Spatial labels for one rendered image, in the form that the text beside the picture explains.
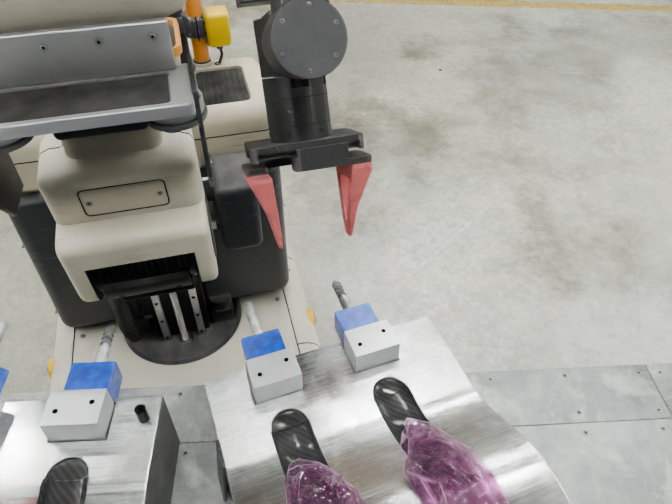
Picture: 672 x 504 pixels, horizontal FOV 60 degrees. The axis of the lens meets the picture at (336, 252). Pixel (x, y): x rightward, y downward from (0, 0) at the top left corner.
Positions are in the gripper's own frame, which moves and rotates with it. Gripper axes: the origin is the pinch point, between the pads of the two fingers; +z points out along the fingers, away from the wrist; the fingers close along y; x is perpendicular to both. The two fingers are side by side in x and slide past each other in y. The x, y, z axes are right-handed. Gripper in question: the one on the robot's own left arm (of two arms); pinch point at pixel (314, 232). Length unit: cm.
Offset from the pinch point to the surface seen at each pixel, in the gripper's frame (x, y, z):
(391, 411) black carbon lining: -4.7, 4.6, 18.5
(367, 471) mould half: -11.7, -0.1, 19.1
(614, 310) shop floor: 89, 105, 67
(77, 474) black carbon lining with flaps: -6.9, -24.5, 15.7
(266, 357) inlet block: 0.6, -6.5, 12.4
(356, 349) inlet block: -0.7, 2.7, 13.0
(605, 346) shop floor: 79, 94, 72
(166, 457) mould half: -3.1, -17.7, 18.7
